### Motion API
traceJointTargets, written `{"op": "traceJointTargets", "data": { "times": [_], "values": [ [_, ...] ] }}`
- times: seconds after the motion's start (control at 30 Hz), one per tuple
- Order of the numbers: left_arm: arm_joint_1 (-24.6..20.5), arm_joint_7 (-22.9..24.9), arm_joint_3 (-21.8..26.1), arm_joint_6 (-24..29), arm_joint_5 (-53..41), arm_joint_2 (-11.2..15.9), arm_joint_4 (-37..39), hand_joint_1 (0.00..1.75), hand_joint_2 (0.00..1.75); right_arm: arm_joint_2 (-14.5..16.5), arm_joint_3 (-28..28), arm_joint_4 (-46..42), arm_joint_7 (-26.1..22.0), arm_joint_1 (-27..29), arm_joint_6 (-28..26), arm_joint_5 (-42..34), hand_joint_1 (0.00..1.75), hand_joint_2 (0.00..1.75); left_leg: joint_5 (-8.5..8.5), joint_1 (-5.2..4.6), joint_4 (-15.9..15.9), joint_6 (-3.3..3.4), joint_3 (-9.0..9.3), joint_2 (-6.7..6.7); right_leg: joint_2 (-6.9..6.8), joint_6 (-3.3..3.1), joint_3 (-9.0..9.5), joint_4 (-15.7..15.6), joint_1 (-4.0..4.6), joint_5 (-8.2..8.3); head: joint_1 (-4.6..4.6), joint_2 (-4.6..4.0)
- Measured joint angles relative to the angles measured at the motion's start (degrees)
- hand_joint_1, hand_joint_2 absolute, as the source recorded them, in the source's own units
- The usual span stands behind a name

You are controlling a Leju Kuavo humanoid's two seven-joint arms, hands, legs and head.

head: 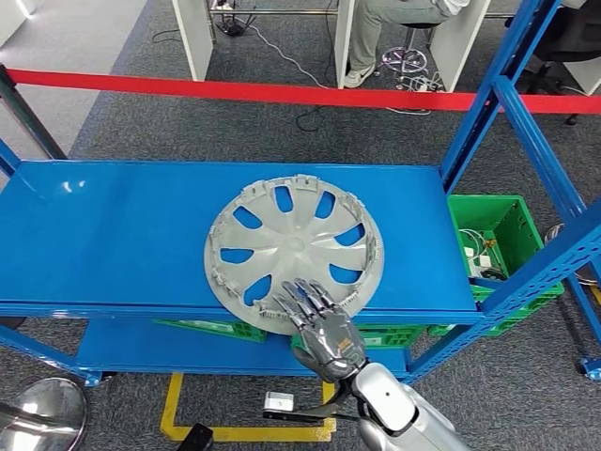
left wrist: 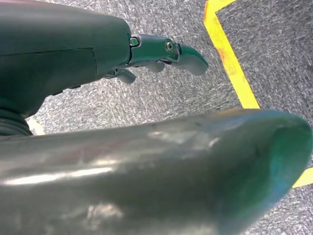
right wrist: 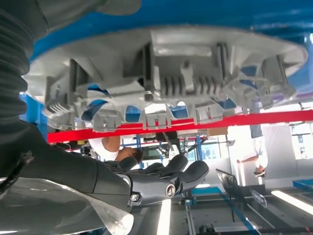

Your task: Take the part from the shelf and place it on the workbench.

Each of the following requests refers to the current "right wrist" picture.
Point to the person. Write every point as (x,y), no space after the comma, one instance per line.
(105,147)
(260,149)

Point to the red barrier belt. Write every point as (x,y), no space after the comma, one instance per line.
(244,119)

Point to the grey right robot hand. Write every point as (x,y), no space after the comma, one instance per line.
(73,175)

